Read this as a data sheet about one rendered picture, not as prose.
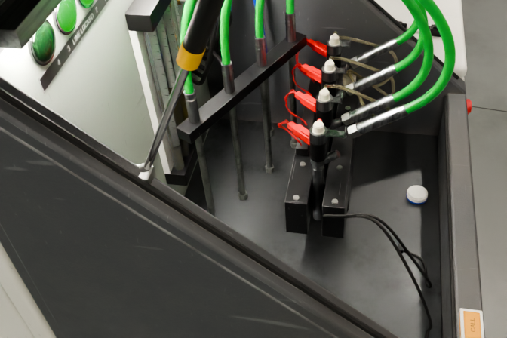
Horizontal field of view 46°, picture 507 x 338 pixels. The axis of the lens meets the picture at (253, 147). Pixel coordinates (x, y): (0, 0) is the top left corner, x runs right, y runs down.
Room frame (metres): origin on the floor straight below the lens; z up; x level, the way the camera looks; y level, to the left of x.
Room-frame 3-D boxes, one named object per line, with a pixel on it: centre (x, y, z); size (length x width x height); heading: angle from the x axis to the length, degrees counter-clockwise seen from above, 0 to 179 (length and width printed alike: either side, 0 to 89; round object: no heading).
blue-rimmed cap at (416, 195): (0.76, -0.31, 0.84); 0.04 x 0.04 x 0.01
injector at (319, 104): (0.76, -0.13, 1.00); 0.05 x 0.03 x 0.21; 75
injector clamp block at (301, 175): (0.81, -0.13, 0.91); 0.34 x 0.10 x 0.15; 165
